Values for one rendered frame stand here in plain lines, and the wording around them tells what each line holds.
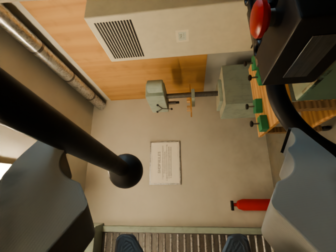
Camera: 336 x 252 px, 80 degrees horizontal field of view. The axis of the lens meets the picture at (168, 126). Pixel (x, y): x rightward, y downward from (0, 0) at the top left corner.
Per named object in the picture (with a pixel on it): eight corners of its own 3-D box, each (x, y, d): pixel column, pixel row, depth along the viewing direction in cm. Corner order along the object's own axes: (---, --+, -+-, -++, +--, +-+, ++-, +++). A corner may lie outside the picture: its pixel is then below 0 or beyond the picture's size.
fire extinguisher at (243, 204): (275, 196, 270) (229, 197, 276) (281, 197, 252) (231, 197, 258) (277, 211, 264) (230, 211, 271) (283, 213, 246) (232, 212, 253)
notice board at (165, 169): (180, 140, 308) (150, 141, 313) (180, 140, 306) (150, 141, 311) (181, 184, 289) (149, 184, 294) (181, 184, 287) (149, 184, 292)
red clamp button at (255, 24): (257, 19, 19) (245, 20, 19) (268, -13, 16) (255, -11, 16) (262, 45, 18) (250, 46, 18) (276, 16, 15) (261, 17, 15)
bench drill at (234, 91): (271, 84, 267) (153, 91, 285) (292, 53, 209) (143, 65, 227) (277, 118, 252) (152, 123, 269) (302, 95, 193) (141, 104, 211)
